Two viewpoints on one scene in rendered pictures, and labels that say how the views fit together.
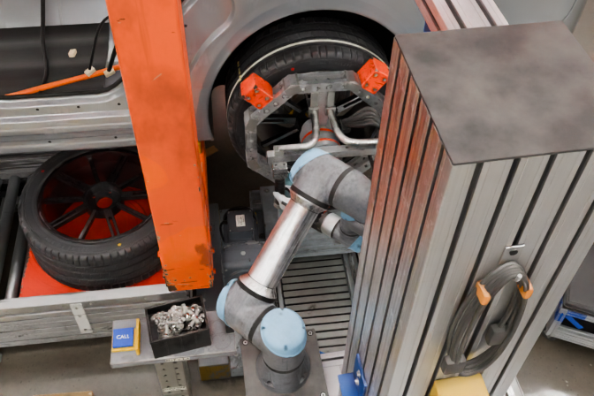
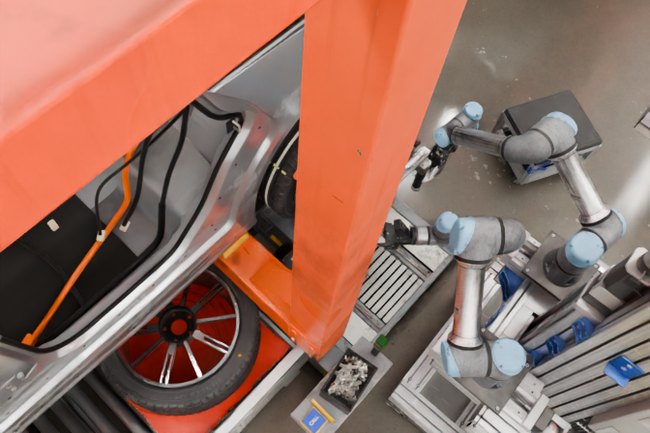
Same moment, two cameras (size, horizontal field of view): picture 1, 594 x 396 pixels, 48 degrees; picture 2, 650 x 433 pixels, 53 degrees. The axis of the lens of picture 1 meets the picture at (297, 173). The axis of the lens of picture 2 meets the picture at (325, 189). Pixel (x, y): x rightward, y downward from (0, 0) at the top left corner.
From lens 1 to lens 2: 140 cm
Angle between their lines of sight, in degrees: 30
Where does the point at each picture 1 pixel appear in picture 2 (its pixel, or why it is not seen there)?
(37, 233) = (163, 399)
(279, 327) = (509, 357)
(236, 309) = (468, 365)
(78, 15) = not seen: hidden behind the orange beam
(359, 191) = (519, 236)
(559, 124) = not seen: outside the picture
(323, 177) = (489, 242)
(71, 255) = (212, 394)
